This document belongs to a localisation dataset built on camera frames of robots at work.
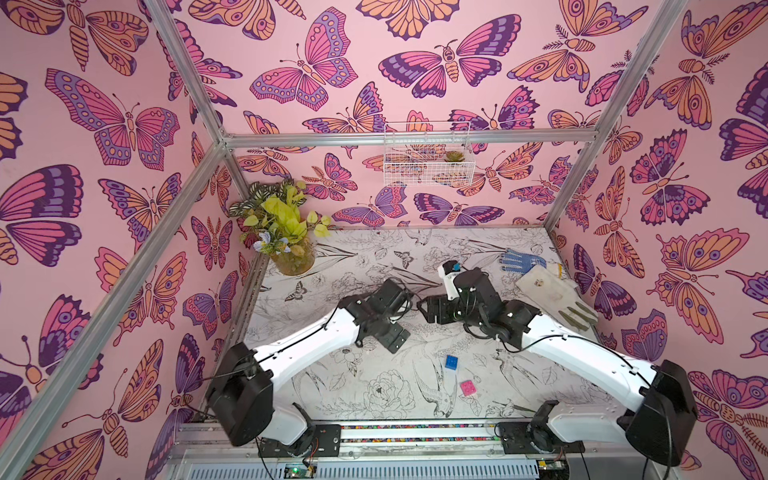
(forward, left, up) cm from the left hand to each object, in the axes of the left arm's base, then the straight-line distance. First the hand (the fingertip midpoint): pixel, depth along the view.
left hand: (390, 324), depth 83 cm
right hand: (+3, -11, +7) cm, 13 cm away
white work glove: (+16, -56, -10) cm, 59 cm away
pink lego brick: (-14, -21, -9) cm, 27 cm away
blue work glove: (+30, -46, -10) cm, 56 cm away
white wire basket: (+47, -12, +24) cm, 54 cm away
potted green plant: (+28, +37, +13) cm, 48 cm away
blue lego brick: (-7, -18, -9) cm, 21 cm away
